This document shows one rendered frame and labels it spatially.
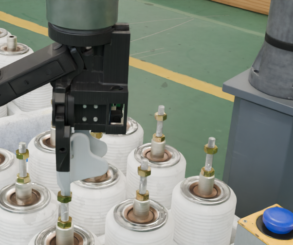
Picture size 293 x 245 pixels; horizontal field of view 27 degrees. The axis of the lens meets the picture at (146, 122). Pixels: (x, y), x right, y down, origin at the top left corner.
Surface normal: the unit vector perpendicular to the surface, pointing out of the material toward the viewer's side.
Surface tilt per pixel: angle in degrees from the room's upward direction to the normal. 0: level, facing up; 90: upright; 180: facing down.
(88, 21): 90
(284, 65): 72
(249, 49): 0
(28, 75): 90
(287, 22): 93
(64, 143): 88
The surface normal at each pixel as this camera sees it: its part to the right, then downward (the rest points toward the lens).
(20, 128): 0.57, 0.41
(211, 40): 0.07, -0.89
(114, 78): 0.08, 0.46
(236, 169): -0.60, 0.33
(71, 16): -0.18, 0.44
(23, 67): -0.41, -0.78
